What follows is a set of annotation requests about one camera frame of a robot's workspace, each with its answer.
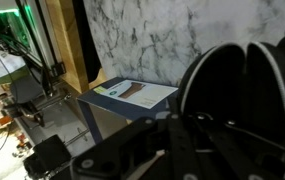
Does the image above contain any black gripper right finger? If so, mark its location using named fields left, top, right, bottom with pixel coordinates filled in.
left=190, top=112, right=285, bottom=180

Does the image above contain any dark blue flat box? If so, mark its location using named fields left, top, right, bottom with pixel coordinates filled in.
left=76, top=76, right=180, bottom=145

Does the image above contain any black sunglasses pouch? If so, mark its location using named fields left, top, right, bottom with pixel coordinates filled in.
left=176, top=26, right=285, bottom=158

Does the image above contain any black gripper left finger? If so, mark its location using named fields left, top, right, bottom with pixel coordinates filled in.
left=70, top=114, right=196, bottom=180

